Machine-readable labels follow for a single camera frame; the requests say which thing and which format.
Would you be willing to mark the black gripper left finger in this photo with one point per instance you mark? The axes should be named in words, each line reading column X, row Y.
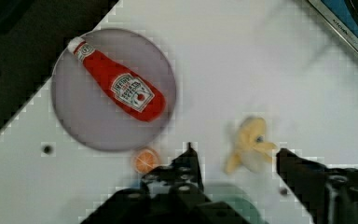
column 168, row 194

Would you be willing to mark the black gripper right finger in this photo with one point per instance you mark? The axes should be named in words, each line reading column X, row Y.
column 330, row 195

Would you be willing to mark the yellow plush peeled banana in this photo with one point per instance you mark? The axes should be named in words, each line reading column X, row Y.
column 251, row 149

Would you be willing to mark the silver toaster oven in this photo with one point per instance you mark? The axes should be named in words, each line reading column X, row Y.
column 342, row 17

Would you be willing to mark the orange slice toy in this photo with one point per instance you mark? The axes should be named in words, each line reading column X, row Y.
column 145, row 160

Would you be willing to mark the green mug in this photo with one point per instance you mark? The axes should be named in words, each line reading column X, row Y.
column 238, row 199

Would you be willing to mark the red plush ketchup bottle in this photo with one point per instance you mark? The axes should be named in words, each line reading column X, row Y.
column 132, row 93

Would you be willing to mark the grey round plate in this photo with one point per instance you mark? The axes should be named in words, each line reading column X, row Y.
column 89, row 115

